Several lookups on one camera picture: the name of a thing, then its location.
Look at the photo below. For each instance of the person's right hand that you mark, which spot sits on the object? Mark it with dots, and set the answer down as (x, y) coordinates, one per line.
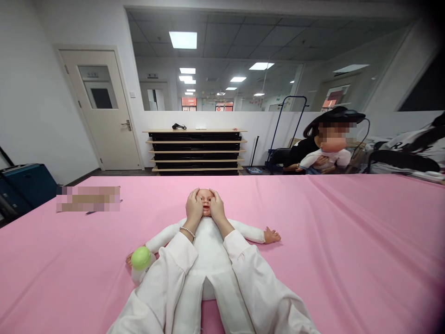
(218, 212)

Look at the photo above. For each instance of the person's left hand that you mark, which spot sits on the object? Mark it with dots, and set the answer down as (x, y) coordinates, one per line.
(193, 212)

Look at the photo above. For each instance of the baby doll with white body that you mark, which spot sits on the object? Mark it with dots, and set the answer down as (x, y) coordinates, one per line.
(208, 250)

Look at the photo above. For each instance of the wooden shelf with black trays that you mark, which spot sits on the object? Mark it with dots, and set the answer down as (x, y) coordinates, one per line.
(196, 151)

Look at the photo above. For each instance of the white bottle with green cap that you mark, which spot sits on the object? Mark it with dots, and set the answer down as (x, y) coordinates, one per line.
(142, 260)

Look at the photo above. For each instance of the blue metal trolley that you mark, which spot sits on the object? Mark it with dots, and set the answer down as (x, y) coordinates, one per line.
(278, 139)

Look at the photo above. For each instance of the white door with window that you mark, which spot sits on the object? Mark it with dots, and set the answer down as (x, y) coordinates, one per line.
(111, 132)

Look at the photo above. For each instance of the baby doll in white clothes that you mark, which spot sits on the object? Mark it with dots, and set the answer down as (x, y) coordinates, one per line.
(335, 156)

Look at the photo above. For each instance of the pink tablecloth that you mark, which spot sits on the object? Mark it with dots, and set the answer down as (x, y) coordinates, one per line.
(347, 250)

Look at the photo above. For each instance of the large interior glass window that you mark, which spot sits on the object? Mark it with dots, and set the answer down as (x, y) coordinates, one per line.
(264, 52)

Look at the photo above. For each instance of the dark blue suitcase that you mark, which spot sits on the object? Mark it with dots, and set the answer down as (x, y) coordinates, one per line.
(27, 188)

